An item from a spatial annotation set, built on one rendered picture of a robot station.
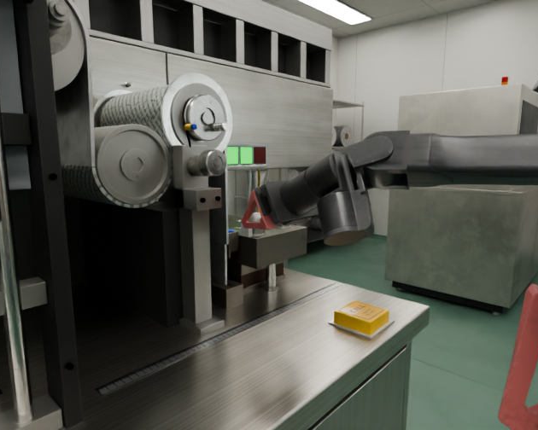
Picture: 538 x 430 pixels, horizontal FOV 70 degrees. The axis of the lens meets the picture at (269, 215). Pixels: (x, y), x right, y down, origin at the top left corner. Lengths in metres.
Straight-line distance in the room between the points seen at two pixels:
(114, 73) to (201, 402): 0.73
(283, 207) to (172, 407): 0.30
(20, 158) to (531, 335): 0.44
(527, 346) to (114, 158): 0.53
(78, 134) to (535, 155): 0.59
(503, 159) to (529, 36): 4.61
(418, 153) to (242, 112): 0.76
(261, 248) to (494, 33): 4.68
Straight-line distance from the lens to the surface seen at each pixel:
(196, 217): 0.63
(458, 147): 0.54
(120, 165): 0.61
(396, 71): 5.52
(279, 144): 1.32
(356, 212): 0.52
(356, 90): 5.76
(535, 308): 0.25
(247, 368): 0.57
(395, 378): 0.83
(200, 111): 0.66
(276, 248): 0.78
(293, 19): 1.45
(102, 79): 0.97
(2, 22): 0.47
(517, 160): 0.54
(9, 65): 0.47
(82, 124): 0.61
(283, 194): 0.59
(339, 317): 0.69
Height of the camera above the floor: 1.19
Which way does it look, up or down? 9 degrees down
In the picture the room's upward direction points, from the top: straight up
